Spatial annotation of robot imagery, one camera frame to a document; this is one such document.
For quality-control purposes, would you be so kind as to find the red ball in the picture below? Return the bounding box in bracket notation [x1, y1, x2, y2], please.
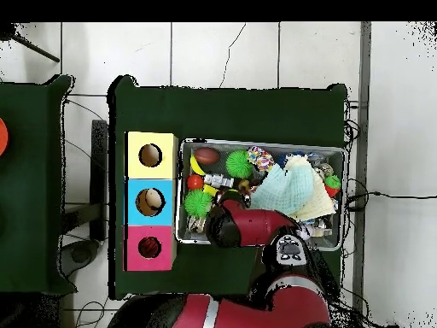
[186, 174, 205, 191]

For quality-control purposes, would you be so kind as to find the dark green table cloth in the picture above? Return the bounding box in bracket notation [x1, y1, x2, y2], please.
[0, 74, 77, 296]
[108, 75, 348, 301]

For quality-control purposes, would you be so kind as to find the green spiky puffer ball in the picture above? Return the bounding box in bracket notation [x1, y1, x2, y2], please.
[224, 149, 254, 179]
[183, 189, 213, 219]

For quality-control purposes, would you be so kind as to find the orange plush toy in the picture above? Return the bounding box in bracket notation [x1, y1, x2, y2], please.
[237, 179, 253, 197]

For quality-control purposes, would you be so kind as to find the orange disc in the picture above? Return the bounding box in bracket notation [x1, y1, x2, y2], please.
[0, 117, 9, 157]

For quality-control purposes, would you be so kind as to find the silver toy robot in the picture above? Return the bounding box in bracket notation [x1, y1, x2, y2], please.
[204, 173, 235, 189]

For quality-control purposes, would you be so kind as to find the black power cable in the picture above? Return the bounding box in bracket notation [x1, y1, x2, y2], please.
[346, 190, 437, 210]

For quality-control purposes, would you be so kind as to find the wooden box with three holes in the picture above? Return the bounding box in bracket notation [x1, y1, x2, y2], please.
[123, 131, 179, 272]

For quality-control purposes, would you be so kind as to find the black panel stand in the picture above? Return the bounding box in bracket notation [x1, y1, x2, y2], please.
[90, 119, 108, 242]

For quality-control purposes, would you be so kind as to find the colourful dot print cloth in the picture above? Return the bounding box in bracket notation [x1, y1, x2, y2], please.
[246, 145, 275, 173]

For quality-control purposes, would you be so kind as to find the black tripod leg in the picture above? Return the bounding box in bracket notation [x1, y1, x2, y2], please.
[0, 23, 61, 63]

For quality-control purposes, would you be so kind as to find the metal wire mesh bin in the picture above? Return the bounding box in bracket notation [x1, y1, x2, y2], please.
[175, 138, 346, 252]

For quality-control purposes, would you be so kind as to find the yellow toy banana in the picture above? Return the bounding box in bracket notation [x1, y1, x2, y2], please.
[189, 155, 206, 177]

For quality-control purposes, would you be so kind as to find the brown toy football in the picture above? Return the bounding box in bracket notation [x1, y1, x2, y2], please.
[193, 147, 221, 166]

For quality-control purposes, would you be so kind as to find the grey round base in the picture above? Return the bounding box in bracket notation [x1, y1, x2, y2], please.
[61, 238, 100, 278]

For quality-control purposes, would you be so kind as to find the light blue waffle cloth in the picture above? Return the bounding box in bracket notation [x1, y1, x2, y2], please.
[250, 163, 317, 214]

